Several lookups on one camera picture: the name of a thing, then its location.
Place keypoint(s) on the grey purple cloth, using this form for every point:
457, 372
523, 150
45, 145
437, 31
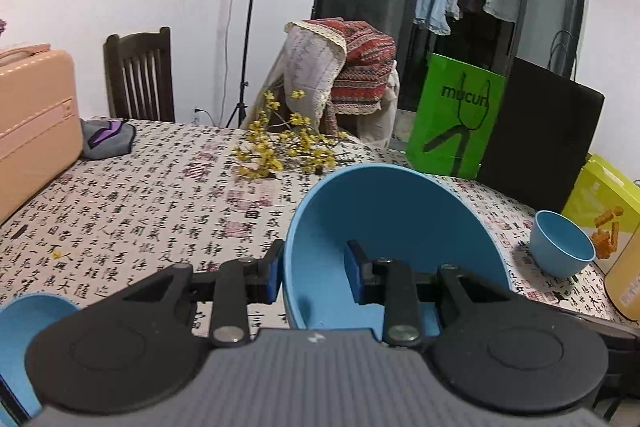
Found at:
107, 144

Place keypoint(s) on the red patterned blanket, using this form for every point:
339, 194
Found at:
365, 77

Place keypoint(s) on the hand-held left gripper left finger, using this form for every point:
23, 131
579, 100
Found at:
275, 274

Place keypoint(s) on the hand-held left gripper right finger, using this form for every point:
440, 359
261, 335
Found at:
355, 274

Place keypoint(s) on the yellow flower branches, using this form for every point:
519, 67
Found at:
260, 157

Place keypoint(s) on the white knit cloth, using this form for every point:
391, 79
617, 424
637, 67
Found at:
310, 67

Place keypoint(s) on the yellow green snack box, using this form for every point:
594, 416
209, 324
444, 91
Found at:
595, 192

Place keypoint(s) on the pink suitcase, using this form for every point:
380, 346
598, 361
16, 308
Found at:
35, 122

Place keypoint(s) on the green paper bag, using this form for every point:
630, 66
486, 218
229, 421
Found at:
435, 72

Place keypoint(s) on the beige garment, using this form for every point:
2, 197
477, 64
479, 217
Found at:
382, 122

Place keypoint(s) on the blue bowl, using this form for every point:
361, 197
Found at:
560, 242
25, 332
400, 207

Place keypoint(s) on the dark wooden chair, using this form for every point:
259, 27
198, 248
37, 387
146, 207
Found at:
135, 39

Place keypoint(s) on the black paper bag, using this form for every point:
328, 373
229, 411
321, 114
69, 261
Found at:
540, 132

